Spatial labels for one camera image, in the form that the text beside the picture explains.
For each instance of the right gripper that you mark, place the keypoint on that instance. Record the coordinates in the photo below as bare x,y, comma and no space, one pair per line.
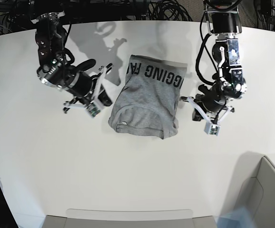
86,89

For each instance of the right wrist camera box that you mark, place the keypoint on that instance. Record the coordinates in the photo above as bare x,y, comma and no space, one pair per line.
93,110

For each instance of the grey T-shirt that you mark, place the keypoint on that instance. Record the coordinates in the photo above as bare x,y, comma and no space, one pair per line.
147,104

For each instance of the blue translucent object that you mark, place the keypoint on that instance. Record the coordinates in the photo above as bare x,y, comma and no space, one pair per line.
234,217

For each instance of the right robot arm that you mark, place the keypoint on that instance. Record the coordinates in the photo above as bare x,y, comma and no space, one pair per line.
56,68

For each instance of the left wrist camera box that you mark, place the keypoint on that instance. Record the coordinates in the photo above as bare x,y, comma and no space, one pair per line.
211,128

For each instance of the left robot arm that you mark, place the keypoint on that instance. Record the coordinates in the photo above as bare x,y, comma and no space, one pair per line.
222,18

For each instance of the grey bin right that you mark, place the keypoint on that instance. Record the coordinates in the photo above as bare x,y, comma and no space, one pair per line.
255,206

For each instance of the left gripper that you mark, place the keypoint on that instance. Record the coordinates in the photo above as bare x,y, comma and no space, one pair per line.
212,102

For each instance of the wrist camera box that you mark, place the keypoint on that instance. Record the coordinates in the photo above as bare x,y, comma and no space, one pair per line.
211,128
93,110

